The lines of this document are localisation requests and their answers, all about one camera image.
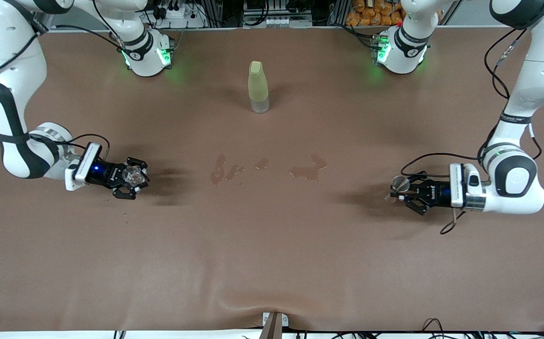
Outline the clear stemmed glass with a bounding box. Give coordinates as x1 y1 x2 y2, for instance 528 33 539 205
385 175 412 201

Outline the metal table edge bracket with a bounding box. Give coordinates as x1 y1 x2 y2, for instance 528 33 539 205
262 311 289 339

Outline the small clear glass beaker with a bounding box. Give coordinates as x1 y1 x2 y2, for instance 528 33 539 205
122 166 148 187

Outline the pile of orange packets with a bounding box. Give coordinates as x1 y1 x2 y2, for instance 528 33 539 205
346 0 409 27

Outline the brown table mat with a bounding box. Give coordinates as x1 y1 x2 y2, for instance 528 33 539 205
0 26 544 332

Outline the white power strip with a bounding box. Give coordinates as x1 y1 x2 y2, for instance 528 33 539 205
156 4 188 20

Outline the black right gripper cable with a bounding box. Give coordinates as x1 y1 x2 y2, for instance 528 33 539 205
0 23 124 163

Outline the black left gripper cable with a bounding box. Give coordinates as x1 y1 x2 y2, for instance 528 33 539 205
401 27 544 235

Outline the yellow-green capped bottle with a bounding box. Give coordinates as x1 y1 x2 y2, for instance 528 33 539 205
247 60 270 114

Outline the wide brown liquid puddle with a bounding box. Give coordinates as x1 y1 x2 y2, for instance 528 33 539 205
288 154 328 183

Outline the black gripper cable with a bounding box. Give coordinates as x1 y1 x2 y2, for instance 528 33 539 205
0 23 124 163
401 27 544 235

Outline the long brown liquid puddle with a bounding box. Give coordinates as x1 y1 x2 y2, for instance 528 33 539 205
209 154 245 186

